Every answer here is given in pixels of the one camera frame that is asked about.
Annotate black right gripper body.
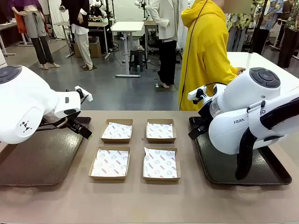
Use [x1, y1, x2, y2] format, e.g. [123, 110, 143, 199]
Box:
[198, 107, 211, 131]

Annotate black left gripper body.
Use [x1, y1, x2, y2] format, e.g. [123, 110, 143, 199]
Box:
[66, 117, 83, 134]

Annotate brown cardboard donut box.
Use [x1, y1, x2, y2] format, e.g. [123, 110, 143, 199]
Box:
[100, 119, 134, 144]
[88, 146, 131, 181]
[146, 119, 177, 143]
[142, 146, 182, 182]

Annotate white smiley print paper liner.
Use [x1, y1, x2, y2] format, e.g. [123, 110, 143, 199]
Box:
[143, 147, 178, 178]
[146, 121, 174, 139]
[90, 147, 130, 177]
[102, 121, 133, 140]

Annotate person's right forearm yellow sleeve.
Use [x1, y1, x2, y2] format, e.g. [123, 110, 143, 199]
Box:
[221, 61, 239, 81]

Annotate dark brown plastic tray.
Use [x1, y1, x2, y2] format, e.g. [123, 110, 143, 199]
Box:
[188, 116, 292, 186]
[0, 116, 92, 187]

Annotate person in yellow hoodie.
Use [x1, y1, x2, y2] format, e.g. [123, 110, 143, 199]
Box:
[178, 0, 246, 112]

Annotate mannequin in white jacket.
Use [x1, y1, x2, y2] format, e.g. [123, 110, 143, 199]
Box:
[147, 0, 182, 89]

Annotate cardboard box on floor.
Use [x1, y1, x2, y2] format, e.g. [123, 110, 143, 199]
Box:
[73, 37, 102, 58]

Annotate large white table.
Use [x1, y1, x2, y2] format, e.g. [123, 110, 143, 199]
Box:
[226, 51, 299, 94]

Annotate mannequin in beige trousers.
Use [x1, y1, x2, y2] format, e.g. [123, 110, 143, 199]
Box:
[59, 0, 94, 71]

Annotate black stool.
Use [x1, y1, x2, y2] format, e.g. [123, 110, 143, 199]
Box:
[128, 49, 148, 72]

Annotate mannequin in yellow floral shirt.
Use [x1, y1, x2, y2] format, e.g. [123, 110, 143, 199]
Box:
[226, 13, 257, 52]

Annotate light wood standing desk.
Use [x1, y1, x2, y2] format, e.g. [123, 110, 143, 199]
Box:
[53, 21, 75, 59]

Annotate mannequin in grey trousers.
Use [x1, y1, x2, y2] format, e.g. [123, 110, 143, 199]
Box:
[8, 0, 61, 70]

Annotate white standing desk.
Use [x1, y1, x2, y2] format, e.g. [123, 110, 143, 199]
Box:
[109, 21, 145, 78]

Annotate grey desk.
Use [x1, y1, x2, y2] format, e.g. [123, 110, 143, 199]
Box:
[0, 21, 32, 57]

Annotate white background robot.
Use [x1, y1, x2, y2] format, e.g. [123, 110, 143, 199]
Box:
[90, 0, 110, 23]

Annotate mannequin in blue floral shirt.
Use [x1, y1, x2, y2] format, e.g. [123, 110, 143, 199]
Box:
[253, 0, 285, 56]

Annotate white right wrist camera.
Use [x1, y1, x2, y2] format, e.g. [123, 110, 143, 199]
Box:
[187, 85, 207, 100]

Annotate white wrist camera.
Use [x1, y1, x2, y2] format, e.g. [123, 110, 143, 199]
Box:
[74, 85, 93, 103]
[187, 85, 207, 100]

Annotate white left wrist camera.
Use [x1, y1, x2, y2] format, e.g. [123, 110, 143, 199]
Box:
[74, 85, 93, 103]

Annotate thick black cable hose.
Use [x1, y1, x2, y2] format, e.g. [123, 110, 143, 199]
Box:
[235, 96, 299, 181]

